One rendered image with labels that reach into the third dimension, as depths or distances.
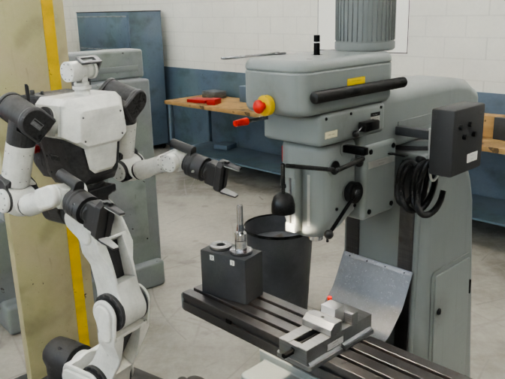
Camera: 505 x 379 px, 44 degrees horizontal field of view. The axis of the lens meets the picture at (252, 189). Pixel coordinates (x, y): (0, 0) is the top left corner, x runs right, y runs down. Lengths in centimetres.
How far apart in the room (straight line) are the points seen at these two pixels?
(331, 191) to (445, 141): 38
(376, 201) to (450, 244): 48
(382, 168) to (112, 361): 120
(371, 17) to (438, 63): 453
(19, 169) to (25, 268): 143
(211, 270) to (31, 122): 93
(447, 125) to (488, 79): 439
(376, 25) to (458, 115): 39
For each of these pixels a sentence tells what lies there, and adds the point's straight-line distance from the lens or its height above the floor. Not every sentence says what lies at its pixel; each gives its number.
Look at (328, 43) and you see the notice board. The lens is 738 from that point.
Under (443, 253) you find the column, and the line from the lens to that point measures 251.
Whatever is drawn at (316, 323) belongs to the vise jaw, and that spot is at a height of 102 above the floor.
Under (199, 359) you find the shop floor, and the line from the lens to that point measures 394.
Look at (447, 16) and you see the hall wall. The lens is 655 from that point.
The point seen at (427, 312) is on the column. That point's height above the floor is 91.
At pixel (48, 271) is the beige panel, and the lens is 356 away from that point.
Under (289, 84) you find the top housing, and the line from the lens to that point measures 180.
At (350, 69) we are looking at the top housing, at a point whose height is 185.
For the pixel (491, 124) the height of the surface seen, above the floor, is 100.
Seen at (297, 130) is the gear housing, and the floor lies 167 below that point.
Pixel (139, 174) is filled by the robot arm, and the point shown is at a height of 144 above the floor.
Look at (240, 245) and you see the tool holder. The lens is 244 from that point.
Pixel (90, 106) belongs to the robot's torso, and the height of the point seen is 174.
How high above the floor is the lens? 204
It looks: 16 degrees down
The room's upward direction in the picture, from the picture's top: 1 degrees counter-clockwise
